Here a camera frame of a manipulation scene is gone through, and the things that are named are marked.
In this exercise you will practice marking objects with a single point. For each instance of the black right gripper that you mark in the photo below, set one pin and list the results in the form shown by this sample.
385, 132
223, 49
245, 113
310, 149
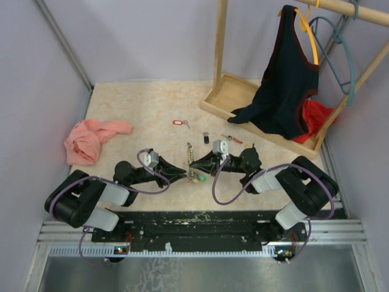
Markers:
210, 164

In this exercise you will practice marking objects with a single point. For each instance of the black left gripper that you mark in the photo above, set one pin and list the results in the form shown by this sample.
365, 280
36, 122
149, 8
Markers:
169, 170

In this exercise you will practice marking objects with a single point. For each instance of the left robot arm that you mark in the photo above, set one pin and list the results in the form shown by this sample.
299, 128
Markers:
75, 200

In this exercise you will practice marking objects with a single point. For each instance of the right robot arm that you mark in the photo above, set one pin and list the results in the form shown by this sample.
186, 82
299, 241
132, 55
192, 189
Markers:
307, 186

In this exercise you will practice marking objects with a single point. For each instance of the key with black fob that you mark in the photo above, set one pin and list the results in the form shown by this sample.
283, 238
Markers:
205, 137

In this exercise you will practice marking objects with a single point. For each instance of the key with long red tag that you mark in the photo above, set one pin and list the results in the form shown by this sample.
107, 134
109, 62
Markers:
231, 138

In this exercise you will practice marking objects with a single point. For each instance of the pink crumpled cloth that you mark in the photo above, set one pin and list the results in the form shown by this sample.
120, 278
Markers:
84, 143

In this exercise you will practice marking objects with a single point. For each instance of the red cloth in rack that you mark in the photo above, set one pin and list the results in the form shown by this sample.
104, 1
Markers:
314, 115

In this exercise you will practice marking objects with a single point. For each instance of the dark navy tank top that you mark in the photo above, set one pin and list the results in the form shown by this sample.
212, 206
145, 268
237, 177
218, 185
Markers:
288, 81

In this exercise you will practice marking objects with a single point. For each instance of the yellow clothes hanger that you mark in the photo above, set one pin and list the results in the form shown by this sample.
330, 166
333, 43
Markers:
305, 27

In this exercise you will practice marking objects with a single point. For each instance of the blue-grey clothes hanger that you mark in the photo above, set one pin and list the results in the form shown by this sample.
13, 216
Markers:
337, 54

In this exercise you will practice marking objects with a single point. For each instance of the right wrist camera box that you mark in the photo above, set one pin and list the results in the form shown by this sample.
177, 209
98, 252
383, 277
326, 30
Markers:
221, 149

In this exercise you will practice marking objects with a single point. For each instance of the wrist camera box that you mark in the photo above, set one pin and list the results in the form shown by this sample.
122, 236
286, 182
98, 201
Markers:
221, 149
150, 158

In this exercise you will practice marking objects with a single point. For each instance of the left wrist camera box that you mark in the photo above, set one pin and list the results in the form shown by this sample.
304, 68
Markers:
150, 158

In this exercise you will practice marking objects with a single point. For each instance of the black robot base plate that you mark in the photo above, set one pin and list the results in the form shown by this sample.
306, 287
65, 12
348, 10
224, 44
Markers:
203, 232

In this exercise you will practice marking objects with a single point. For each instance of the grey wall corner rail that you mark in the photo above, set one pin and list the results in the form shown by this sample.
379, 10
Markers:
64, 43

